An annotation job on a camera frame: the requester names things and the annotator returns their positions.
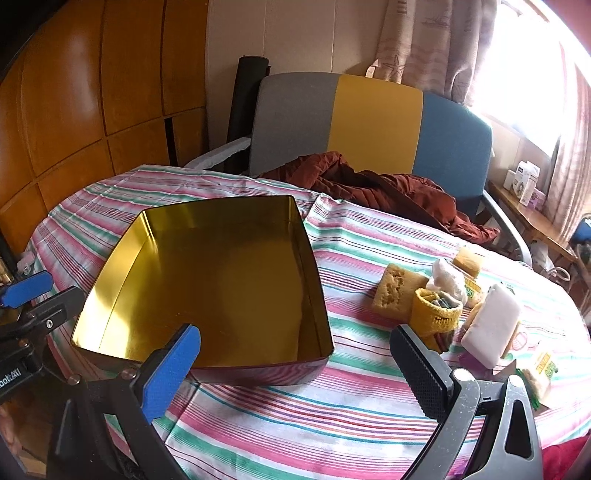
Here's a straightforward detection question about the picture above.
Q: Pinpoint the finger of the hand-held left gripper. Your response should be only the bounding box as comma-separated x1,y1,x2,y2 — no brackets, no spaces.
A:
18,285,87,343
0,271,54,309

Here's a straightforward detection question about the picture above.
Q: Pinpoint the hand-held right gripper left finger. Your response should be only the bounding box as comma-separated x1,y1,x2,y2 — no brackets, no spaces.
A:
46,323,202,480

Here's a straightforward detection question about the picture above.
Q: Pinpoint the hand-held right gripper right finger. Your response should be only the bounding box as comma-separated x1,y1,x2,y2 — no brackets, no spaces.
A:
389,324,544,480

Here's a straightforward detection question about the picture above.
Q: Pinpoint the yellow knit pouch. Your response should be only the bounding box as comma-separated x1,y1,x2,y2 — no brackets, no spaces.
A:
412,287,464,354

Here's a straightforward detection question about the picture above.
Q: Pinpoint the white block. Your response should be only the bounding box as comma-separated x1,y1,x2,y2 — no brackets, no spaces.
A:
461,282,522,370

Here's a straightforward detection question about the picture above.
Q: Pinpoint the bare yellow sponge cake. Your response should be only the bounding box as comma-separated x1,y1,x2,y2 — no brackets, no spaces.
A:
375,263,428,321

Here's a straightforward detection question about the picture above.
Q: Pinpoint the green yellow cracker packet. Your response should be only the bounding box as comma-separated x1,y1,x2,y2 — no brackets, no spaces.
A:
462,272,491,311
516,351,560,412

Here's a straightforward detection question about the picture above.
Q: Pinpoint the white plastic bag ball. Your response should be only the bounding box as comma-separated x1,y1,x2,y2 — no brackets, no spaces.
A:
426,257,468,305

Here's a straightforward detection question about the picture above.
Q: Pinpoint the gold tin box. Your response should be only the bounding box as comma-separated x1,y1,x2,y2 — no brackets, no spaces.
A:
70,195,334,386

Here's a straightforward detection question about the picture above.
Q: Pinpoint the small wrapped sponge cake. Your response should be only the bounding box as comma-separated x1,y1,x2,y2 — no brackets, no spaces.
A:
451,247,485,278

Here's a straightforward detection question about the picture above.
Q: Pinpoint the striped tablecloth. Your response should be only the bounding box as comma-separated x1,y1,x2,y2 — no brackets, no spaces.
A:
25,164,591,480

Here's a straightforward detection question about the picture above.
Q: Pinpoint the person's red clothing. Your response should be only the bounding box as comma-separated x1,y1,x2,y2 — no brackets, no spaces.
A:
542,434,591,480

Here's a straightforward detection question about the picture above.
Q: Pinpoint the rust brown jacket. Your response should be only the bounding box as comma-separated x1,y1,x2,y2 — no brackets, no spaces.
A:
256,151,502,244

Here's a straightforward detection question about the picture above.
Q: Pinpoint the wooden side table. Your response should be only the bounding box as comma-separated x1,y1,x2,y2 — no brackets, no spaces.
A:
487,180,578,264

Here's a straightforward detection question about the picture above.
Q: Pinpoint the wooden wardrobe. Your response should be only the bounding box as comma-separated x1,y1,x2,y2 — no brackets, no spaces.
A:
0,0,211,259

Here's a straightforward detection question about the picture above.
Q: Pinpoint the tall white box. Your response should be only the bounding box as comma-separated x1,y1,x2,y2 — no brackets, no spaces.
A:
516,160,541,206

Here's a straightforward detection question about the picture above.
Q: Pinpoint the grey yellow blue sofa chair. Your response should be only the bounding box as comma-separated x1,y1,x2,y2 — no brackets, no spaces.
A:
185,72,536,268

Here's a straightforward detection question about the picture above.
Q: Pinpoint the pink patterned curtain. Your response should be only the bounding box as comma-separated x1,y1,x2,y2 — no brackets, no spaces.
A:
374,0,490,107
545,46,591,250

